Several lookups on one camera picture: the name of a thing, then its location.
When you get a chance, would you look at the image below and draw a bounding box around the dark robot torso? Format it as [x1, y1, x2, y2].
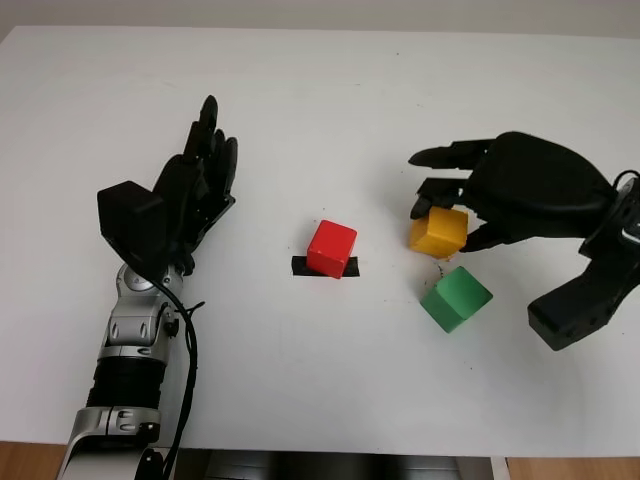
[207, 449, 494, 480]

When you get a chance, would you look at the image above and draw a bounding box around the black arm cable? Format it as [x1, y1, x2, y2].
[613, 170, 640, 194]
[154, 279, 206, 480]

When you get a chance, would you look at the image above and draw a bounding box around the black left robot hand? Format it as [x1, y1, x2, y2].
[149, 94, 239, 276]

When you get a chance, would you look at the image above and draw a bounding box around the red cube block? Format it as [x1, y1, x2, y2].
[306, 219, 359, 280]

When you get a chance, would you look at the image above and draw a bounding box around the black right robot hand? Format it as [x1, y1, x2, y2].
[408, 131, 616, 254]

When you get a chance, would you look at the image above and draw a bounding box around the yellow cube block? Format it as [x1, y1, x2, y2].
[409, 207, 471, 262]

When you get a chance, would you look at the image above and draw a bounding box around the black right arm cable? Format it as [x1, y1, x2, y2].
[613, 170, 640, 194]

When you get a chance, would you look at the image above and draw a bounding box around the green cube block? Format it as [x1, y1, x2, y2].
[419, 266, 494, 334]

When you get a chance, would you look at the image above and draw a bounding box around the black tape strip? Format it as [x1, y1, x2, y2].
[290, 255, 361, 279]

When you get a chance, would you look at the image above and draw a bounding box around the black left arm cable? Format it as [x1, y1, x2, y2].
[154, 279, 206, 480]

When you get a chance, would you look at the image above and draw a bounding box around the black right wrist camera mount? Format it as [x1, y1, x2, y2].
[527, 189, 640, 352]

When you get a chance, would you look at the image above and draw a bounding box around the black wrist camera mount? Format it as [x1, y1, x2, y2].
[96, 180, 174, 281]
[527, 189, 640, 352]

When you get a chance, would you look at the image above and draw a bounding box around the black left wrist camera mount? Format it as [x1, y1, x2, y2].
[96, 180, 174, 281]

